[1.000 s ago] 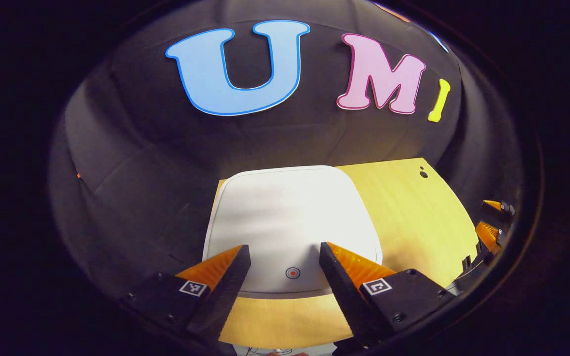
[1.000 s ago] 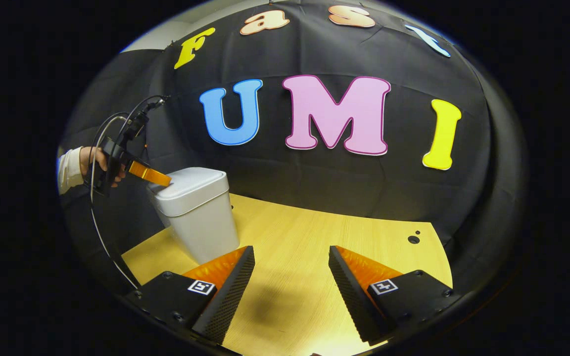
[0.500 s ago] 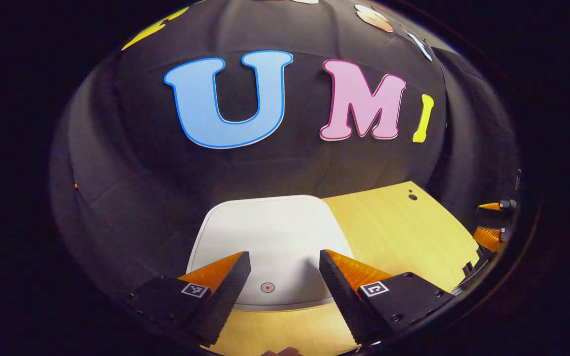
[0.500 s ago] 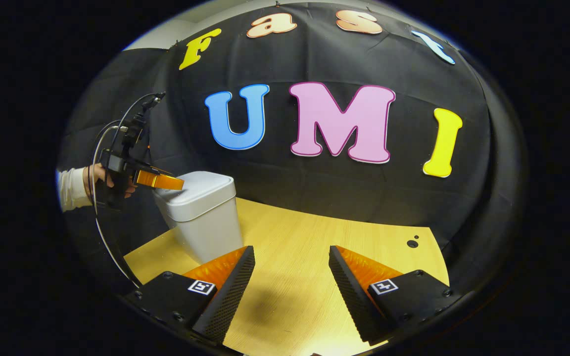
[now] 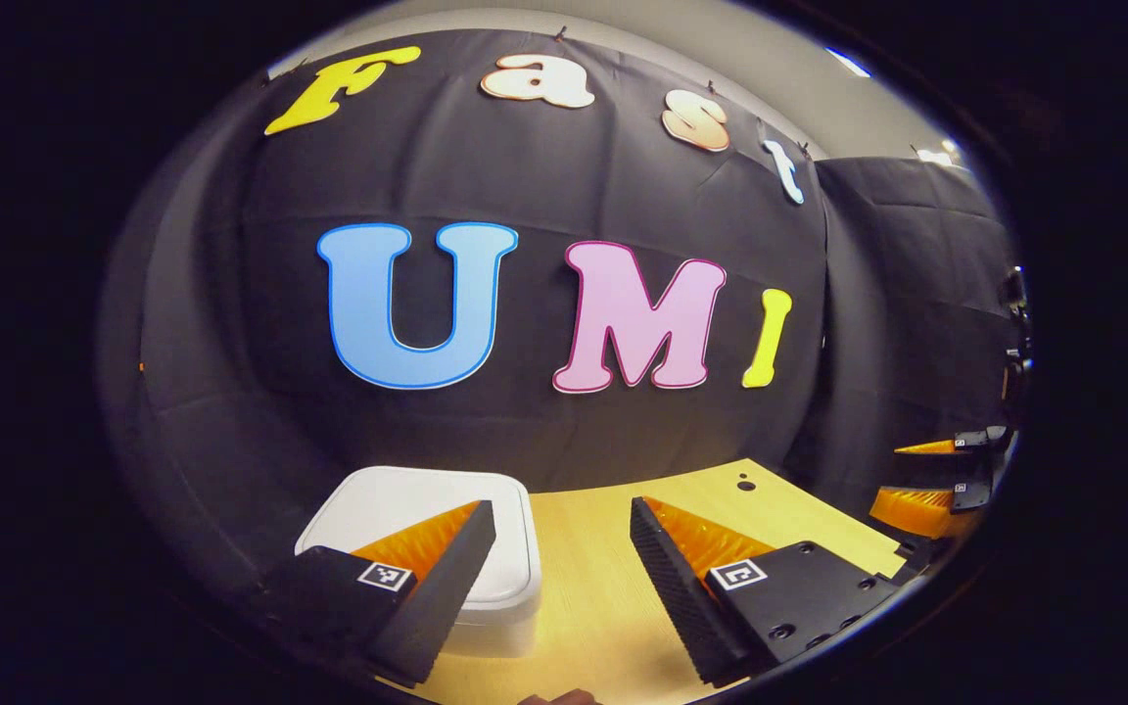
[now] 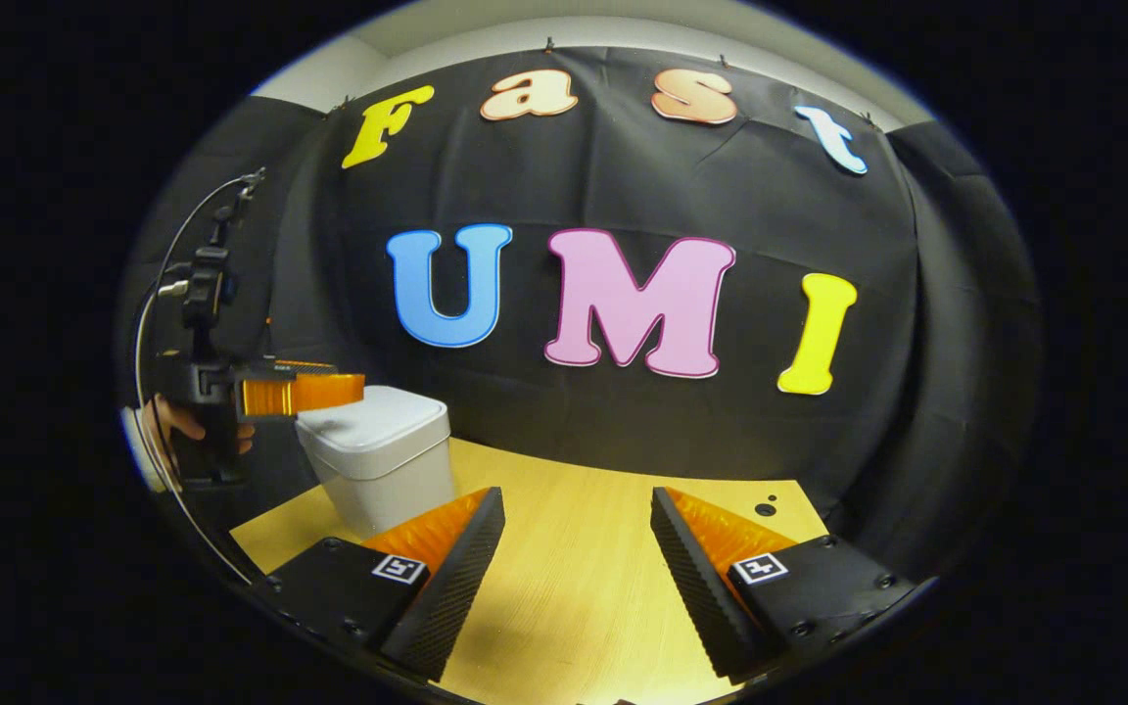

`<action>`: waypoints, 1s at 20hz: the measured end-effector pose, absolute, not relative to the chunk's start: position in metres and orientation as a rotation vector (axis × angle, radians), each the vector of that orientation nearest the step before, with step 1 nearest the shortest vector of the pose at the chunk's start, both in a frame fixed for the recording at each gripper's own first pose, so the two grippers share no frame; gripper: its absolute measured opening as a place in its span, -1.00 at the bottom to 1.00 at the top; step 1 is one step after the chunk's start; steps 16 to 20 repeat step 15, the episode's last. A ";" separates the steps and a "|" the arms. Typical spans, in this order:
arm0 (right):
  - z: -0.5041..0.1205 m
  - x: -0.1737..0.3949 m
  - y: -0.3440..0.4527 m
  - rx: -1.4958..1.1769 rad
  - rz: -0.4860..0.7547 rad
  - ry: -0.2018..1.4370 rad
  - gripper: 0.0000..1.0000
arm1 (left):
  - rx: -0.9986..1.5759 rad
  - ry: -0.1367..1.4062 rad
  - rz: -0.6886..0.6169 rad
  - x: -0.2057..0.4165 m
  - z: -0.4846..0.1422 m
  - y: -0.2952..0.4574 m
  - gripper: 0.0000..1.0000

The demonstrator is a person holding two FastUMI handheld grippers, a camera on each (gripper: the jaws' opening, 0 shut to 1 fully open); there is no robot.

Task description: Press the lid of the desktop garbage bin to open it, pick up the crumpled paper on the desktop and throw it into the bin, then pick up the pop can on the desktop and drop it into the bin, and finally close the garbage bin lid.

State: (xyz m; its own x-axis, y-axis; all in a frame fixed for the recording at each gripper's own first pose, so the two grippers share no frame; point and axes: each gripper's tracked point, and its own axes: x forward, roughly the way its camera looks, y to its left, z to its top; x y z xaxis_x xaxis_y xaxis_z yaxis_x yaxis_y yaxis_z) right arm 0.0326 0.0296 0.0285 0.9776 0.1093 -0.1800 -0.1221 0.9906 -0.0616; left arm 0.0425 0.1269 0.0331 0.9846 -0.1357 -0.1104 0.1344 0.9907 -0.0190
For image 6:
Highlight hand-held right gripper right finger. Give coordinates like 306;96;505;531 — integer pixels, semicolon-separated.
649;486;917;684

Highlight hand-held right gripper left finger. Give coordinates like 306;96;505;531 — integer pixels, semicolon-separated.
251;487;506;683

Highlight white desktop garbage bin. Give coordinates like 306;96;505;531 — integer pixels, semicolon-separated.
295;385;455;538

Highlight wooden desktop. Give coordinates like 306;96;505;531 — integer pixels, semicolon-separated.
229;438;831;705

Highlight black backdrop cloth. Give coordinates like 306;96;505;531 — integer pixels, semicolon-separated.
118;44;1045;588

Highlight thin grey cable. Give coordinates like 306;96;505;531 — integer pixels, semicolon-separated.
133;171;261;587

